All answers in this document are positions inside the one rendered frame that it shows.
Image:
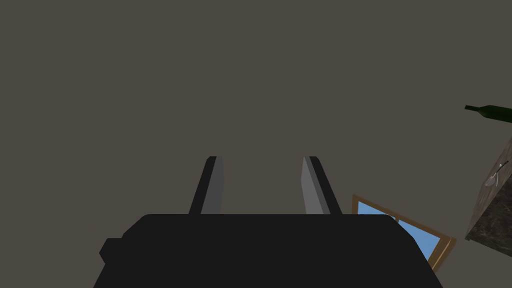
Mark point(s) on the wooden framed window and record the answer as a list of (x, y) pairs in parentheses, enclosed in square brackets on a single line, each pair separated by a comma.
[(424, 239)]

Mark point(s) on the dark green glass bottle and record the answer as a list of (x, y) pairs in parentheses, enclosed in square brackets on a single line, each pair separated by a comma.
[(492, 111)]

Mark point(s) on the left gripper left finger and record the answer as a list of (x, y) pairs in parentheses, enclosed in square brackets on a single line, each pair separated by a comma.
[(211, 188)]

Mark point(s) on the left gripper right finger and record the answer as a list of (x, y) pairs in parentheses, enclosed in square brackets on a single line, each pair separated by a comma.
[(316, 188)]

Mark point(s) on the silver spoon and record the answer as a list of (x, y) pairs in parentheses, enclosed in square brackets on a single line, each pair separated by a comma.
[(495, 176)]

